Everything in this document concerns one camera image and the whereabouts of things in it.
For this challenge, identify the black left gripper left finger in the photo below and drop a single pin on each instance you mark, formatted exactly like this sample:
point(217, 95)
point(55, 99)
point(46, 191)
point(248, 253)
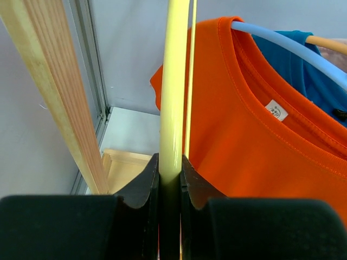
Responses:
point(123, 225)

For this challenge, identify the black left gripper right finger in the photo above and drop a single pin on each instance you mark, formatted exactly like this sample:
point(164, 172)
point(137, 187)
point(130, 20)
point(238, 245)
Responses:
point(215, 226)

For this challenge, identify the yellow hanger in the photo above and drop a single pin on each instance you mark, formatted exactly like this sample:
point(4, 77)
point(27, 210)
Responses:
point(175, 117)

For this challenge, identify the orange t shirt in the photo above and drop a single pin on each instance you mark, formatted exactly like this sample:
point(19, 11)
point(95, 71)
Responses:
point(252, 134)

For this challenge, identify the blue t shirt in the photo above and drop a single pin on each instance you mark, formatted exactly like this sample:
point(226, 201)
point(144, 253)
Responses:
point(306, 79)

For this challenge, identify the light blue hanger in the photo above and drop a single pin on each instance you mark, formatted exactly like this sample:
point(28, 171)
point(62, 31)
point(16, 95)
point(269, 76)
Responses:
point(323, 65)

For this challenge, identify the pink t shirt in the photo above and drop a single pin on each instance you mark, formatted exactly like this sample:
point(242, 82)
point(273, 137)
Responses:
point(336, 58)

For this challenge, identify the orange tan hanger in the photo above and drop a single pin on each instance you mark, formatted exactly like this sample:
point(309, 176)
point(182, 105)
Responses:
point(338, 45)

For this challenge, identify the wooden clothes rack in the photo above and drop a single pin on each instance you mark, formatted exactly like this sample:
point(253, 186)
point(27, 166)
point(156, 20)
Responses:
point(40, 32)

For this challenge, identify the aluminium frame rail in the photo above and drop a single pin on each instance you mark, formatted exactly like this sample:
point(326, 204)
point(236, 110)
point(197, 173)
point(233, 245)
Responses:
point(87, 50)

